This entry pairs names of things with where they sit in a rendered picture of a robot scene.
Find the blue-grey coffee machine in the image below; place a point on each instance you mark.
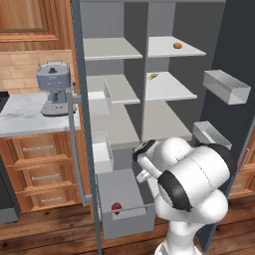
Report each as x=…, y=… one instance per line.
x=54, y=87

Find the dark grey fridge door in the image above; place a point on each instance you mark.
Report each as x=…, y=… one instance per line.
x=237, y=43

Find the grey freezer drawer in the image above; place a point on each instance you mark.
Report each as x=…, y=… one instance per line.
x=127, y=222

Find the wooden drawer front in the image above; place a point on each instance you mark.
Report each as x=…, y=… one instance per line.
x=40, y=147
x=53, y=200
x=46, y=177

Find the black hob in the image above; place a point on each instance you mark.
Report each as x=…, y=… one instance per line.
x=2, y=99

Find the wooden wall cupboard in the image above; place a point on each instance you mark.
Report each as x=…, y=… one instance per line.
x=33, y=20

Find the red round fruit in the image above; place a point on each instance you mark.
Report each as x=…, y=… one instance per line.
x=116, y=207

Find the small clear door bin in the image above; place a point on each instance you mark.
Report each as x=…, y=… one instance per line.
x=212, y=134

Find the grey open fridge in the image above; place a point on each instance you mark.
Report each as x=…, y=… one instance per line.
x=132, y=20

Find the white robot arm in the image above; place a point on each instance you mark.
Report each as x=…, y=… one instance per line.
x=196, y=179

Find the dark grey appliance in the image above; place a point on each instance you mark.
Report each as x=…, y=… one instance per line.
x=7, y=196

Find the white fridge shelf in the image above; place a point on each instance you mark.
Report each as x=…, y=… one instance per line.
x=116, y=127
x=124, y=89
x=111, y=49
x=164, y=121
x=169, y=87
x=169, y=49

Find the wooden base cupboard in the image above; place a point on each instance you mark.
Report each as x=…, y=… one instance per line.
x=244, y=186

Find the white door bin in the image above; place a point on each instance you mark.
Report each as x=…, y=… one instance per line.
x=102, y=154
x=99, y=99

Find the yellow-brown pear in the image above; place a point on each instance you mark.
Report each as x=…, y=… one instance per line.
x=152, y=76

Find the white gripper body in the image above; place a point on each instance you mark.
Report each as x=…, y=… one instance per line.
x=150, y=167

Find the large clear door bin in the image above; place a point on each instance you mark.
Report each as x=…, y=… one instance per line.
x=225, y=87

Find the orange tangerine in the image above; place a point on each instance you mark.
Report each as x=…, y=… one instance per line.
x=177, y=45

